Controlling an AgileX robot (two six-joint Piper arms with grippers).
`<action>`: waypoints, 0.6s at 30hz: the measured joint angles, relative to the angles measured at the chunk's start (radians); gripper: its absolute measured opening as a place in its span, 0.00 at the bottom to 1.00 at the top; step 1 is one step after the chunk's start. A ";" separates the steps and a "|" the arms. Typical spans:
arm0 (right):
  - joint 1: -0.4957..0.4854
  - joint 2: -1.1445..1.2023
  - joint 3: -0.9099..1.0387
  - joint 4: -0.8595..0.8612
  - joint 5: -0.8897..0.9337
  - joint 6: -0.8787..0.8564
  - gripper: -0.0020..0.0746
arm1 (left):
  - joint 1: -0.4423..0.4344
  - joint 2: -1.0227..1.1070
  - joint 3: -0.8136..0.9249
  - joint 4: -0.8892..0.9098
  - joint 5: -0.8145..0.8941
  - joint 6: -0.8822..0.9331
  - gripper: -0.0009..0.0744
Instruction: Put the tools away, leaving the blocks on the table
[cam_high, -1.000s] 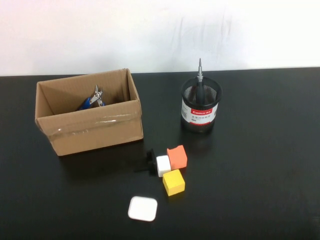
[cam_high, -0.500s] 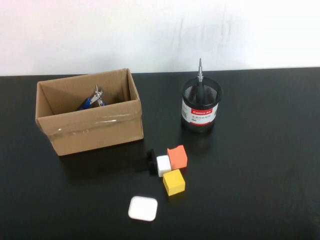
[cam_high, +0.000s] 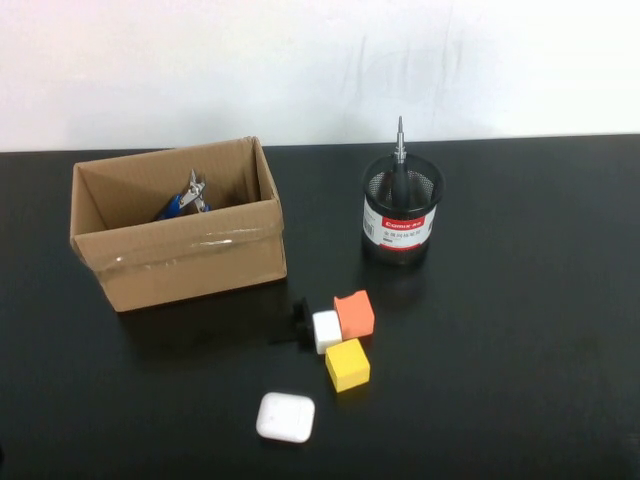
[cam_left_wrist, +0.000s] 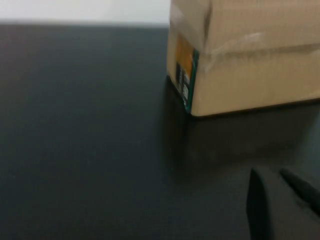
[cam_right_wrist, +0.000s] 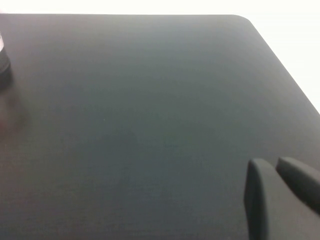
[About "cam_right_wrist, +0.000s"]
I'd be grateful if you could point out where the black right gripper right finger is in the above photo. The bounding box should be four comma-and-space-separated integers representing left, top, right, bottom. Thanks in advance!
275, 156, 320, 218

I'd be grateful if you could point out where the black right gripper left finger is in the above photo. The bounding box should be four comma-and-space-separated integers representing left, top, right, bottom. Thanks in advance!
244, 157, 320, 240

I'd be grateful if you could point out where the black mesh pen holder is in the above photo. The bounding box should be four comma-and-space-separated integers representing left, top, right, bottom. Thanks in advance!
0, 33, 12, 77

